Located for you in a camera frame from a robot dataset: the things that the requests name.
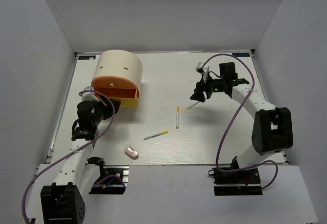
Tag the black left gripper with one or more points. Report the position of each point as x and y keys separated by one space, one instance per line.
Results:
x=109 y=109

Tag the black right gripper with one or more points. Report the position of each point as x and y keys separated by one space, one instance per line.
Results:
x=199 y=95

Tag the thin white yellow pen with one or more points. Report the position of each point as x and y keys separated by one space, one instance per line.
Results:
x=193 y=105

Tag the beige orange drawer container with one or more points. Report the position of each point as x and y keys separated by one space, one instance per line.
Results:
x=118 y=75

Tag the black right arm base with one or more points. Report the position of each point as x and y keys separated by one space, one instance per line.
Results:
x=239 y=183

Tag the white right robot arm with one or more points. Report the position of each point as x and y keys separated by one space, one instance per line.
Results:
x=272 y=128

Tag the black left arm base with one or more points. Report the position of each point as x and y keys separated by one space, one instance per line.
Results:
x=112 y=180

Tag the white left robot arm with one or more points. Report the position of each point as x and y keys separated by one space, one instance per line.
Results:
x=62 y=201

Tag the pink white eraser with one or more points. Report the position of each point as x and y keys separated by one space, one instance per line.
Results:
x=131 y=152

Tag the blue right corner label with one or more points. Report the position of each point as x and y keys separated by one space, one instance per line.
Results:
x=241 y=54

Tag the blue corner label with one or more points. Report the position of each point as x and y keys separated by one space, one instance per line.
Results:
x=241 y=54
x=87 y=57

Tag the blue left corner label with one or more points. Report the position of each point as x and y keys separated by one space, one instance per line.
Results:
x=87 y=57

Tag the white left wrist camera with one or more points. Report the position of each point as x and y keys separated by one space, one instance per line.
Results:
x=88 y=94

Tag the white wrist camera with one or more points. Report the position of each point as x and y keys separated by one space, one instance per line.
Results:
x=88 y=94
x=202 y=70

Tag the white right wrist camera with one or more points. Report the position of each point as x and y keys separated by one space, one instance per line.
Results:
x=202 y=70

